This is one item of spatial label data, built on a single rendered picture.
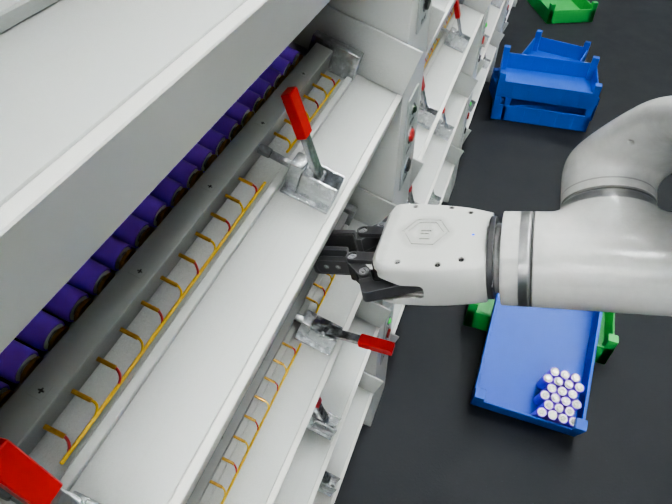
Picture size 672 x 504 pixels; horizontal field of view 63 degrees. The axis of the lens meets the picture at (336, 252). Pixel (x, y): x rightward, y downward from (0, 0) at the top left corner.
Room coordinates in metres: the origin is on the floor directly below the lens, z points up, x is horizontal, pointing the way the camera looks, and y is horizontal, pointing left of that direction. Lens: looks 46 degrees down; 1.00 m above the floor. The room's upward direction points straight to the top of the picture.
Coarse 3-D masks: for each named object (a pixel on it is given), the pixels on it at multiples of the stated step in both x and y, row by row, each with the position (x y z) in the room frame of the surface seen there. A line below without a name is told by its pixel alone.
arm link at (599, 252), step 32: (608, 192) 0.34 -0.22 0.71; (640, 192) 0.34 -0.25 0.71; (544, 224) 0.33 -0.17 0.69; (576, 224) 0.32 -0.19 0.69; (608, 224) 0.32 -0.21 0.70; (640, 224) 0.31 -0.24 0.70; (544, 256) 0.30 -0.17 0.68; (576, 256) 0.30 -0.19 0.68; (608, 256) 0.29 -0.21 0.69; (640, 256) 0.28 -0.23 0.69; (544, 288) 0.29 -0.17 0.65; (576, 288) 0.28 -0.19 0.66; (608, 288) 0.28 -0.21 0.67; (640, 288) 0.27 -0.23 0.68
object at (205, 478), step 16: (336, 224) 0.46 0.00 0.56; (304, 288) 0.37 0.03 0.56; (320, 304) 0.36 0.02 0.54; (288, 320) 0.33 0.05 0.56; (272, 352) 0.29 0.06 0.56; (288, 368) 0.28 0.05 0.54; (256, 384) 0.26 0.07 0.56; (272, 400) 0.25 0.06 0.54; (240, 416) 0.22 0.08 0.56; (224, 432) 0.21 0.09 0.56; (256, 432) 0.22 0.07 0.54; (224, 448) 0.20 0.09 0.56; (208, 464) 0.18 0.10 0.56; (240, 464) 0.19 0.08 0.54; (208, 480) 0.17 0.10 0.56; (192, 496) 0.16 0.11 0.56; (224, 496) 0.16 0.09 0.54
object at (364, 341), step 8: (328, 328) 0.32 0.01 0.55; (336, 328) 0.33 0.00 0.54; (336, 336) 0.32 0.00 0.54; (344, 336) 0.32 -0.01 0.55; (352, 336) 0.32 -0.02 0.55; (360, 336) 0.32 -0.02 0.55; (368, 336) 0.31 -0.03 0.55; (360, 344) 0.31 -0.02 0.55; (368, 344) 0.31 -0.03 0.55; (376, 344) 0.31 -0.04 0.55; (384, 344) 0.31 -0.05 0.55; (392, 344) 0.30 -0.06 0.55; (384, 352) 0.30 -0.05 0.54; (392, 352) 0.30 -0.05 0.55
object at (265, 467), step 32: (352, 224) 0.49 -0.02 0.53; (320, 288) 0.39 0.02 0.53; (352, 288) 0.40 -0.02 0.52; (352, 320) 0.36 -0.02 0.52; (288, 352) 0.31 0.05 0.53; (320, 352) 0.31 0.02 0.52; (288, 384) 0.27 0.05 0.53; (320, 384) 0.28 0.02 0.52; (256, 416) 0.24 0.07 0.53; (288, 416) 0.24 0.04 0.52; (256, 448) 0.21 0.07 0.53; (288, 448) 0.21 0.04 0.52; (224, 480) 0.18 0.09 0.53; (256, 480) 0.18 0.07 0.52
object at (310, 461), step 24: (360, 312) 0.50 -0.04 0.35; (384, 312) 0.49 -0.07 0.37; (336, 360) 0.42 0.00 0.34; (360, 360) 0.43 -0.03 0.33; (336, 384) 0.39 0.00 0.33; (336, 408) 0.35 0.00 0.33; (312, 432) 0.32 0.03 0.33; (336, 432) 0.32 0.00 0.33; (312, 456) 0.29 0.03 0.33; (288, 480) 0.26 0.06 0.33; (312, 480) 0.26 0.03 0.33
